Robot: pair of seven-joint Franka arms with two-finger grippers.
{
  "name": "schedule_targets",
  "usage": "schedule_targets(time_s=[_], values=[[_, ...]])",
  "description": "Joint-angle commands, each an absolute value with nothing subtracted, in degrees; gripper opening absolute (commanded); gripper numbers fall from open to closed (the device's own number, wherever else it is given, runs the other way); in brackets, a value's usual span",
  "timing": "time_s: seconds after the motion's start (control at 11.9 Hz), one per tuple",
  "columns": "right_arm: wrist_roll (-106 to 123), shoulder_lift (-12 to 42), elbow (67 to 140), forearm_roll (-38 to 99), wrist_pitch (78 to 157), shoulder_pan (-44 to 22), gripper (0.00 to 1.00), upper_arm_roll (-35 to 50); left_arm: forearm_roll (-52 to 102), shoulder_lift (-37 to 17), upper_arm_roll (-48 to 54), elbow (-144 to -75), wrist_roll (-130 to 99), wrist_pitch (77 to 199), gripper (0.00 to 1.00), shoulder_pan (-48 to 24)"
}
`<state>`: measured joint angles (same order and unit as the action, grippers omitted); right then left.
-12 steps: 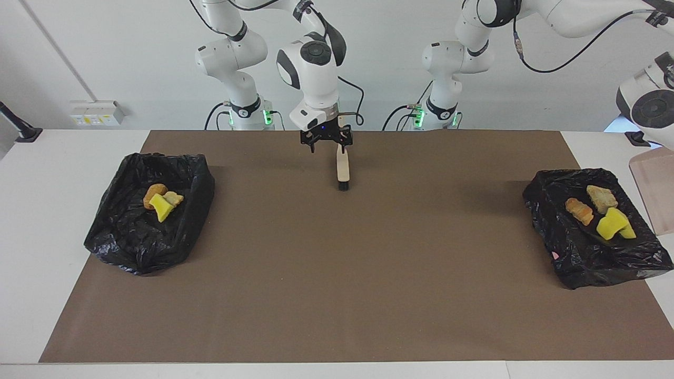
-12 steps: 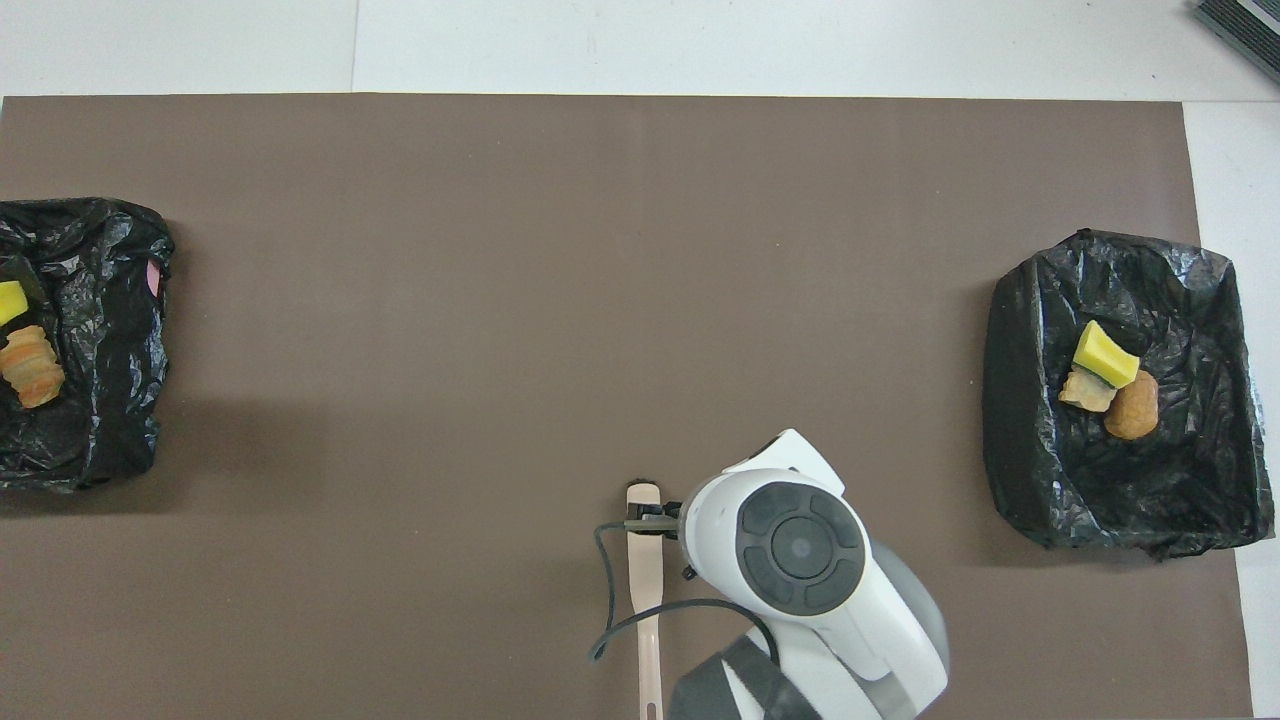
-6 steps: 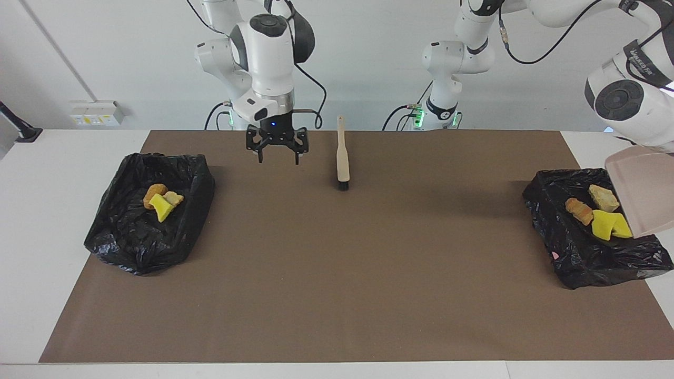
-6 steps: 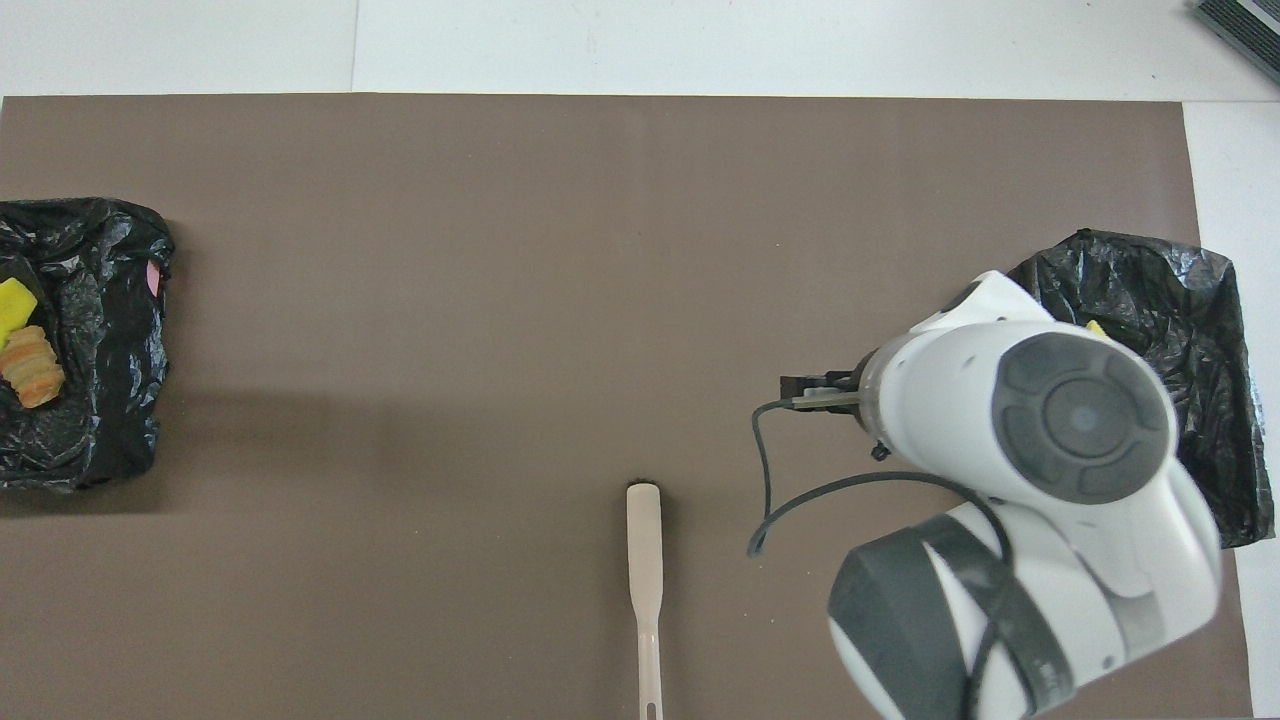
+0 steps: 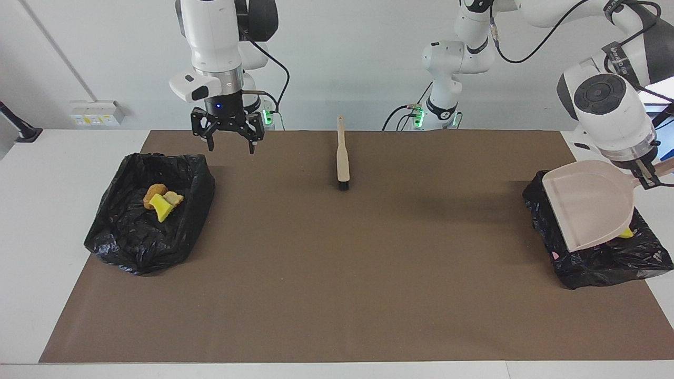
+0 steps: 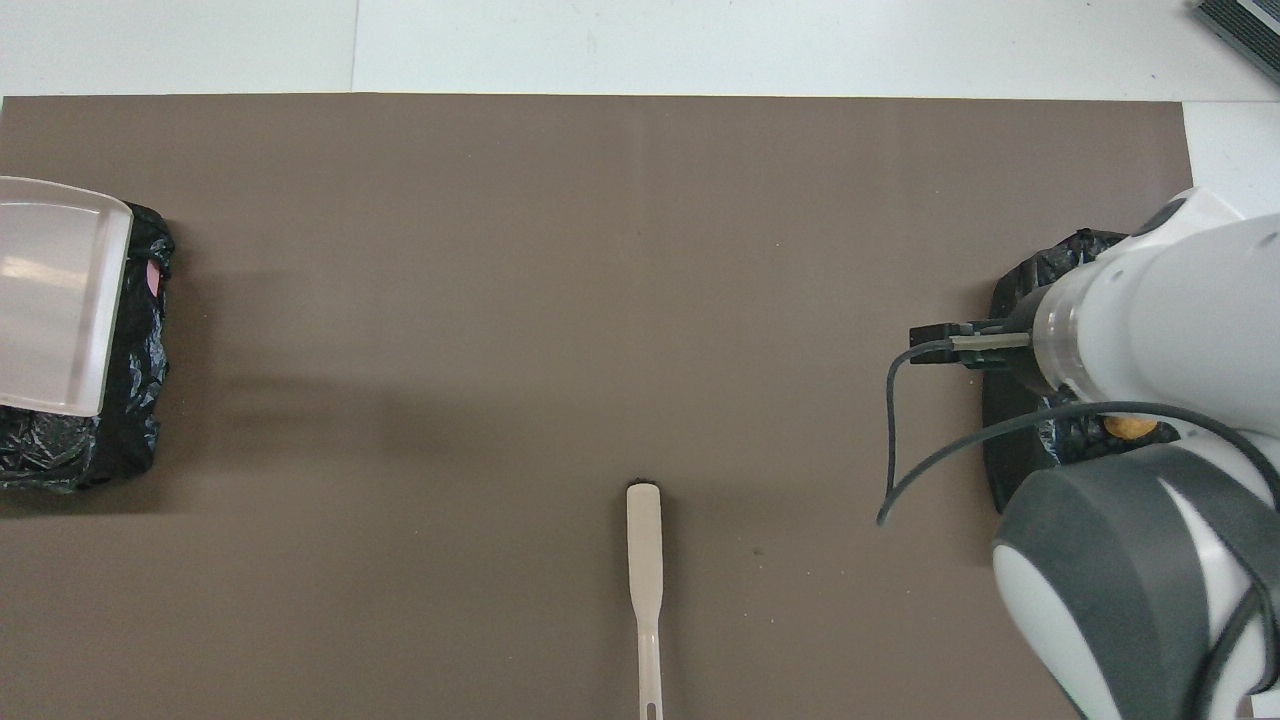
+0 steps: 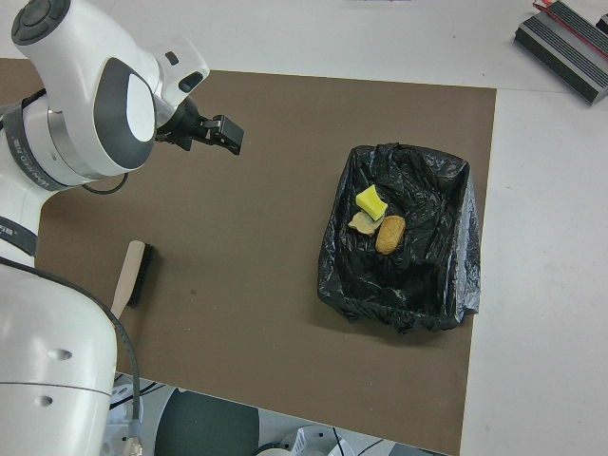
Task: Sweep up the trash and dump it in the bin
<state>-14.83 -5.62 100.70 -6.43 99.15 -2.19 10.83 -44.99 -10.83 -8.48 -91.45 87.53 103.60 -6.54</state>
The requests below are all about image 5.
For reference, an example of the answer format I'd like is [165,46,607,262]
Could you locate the black left base cable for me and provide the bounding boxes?
[382,104,422,131]

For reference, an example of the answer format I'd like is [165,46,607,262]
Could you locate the small yellow green sponge wedge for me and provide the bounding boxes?
[148,193,174,223]

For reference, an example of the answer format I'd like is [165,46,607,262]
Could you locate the black camera stand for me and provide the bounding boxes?
[0,100,43,143]
[652,102,674,129]

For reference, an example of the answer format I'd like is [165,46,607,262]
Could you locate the white wall outlet box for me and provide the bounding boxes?
[70,100,125,127]

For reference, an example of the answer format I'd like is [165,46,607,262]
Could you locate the black bag bin pink tag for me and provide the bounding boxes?
[522,169,674,290]

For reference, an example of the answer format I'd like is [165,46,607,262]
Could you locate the brown bread roll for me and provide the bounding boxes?
[143,183,169,210]

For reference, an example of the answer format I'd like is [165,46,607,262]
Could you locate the brown table mat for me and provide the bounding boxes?
[39,130,674,363]

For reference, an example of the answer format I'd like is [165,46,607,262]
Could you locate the black bag lined bin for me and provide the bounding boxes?
[84,153,215,276]

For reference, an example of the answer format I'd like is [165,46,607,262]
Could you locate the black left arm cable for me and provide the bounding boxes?
[489,0,674,187]

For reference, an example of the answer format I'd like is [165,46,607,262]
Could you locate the beige plastic dustpan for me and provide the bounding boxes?
[541,158,674,253]

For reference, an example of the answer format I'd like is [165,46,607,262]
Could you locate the beige brush black bristles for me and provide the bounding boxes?
[336,115,351,191]

